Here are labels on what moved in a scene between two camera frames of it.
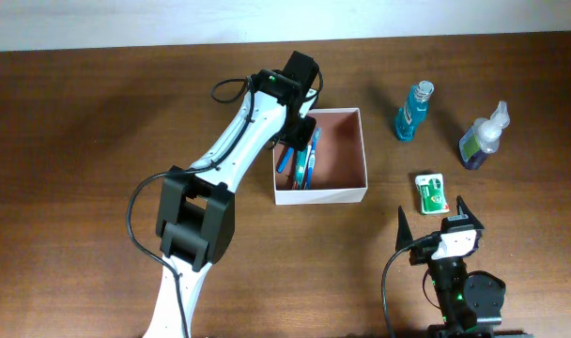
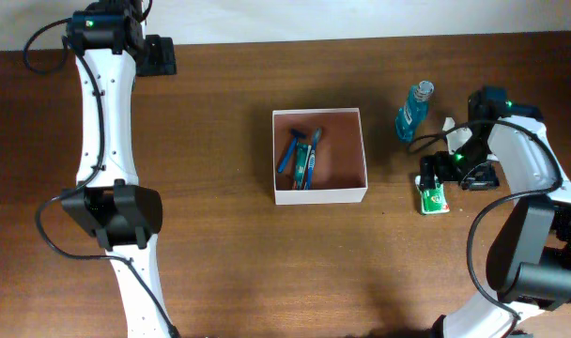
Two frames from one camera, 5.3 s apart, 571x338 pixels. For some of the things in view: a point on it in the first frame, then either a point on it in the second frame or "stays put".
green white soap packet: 430,188 stays put
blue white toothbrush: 312,157 stays put
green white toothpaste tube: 300,161 stays put
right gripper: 405,233 -> 442,160
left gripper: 302,138 -> 164,61
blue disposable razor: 285,159 stays put
